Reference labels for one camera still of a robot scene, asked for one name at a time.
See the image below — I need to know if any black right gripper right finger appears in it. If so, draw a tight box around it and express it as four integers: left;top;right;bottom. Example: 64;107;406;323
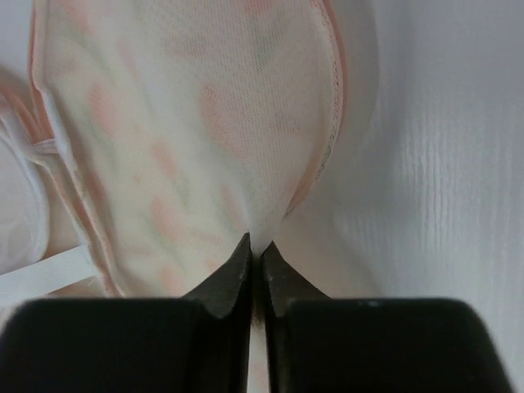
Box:
261;246;512;392

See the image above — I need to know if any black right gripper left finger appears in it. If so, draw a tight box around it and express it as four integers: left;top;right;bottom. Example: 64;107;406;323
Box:
1;236;251;392

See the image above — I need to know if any floral mesh laundry bag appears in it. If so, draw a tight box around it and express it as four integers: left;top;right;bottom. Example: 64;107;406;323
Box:
0;0;386;393

